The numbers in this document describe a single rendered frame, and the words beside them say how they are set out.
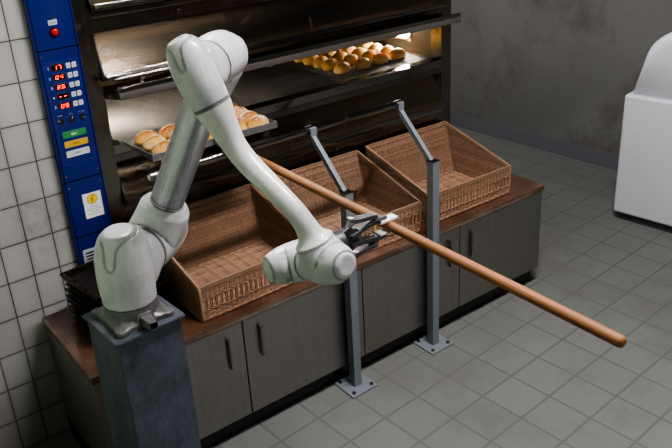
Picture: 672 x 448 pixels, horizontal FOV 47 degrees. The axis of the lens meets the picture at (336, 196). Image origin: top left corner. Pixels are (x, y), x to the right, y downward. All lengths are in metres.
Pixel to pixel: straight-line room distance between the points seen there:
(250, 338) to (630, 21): 3.54
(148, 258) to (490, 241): 2.13
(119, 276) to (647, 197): 3.54
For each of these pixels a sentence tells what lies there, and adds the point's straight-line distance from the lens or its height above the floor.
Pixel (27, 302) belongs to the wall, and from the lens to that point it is 3.29.
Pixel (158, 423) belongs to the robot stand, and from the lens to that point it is 2.45.
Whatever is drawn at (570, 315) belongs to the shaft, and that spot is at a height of 1.20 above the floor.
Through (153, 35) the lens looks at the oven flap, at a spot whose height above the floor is 1.57.
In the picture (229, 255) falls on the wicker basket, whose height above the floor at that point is 0.59.
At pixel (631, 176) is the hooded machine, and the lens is 5.01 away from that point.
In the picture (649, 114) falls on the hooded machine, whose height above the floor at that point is 0.72.
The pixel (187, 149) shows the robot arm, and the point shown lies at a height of 1.46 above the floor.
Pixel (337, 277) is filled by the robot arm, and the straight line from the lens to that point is 1.90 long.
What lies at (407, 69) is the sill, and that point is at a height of 1.17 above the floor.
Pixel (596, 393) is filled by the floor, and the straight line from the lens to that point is 3.64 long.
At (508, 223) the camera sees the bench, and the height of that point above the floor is 0.44.
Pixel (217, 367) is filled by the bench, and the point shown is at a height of 0.39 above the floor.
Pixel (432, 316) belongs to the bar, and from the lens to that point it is 3.73.
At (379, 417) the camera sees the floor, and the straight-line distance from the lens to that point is 3.42.
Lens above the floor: 2.20
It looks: 24 degrees down
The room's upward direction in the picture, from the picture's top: 3 degrees counter-clockwise
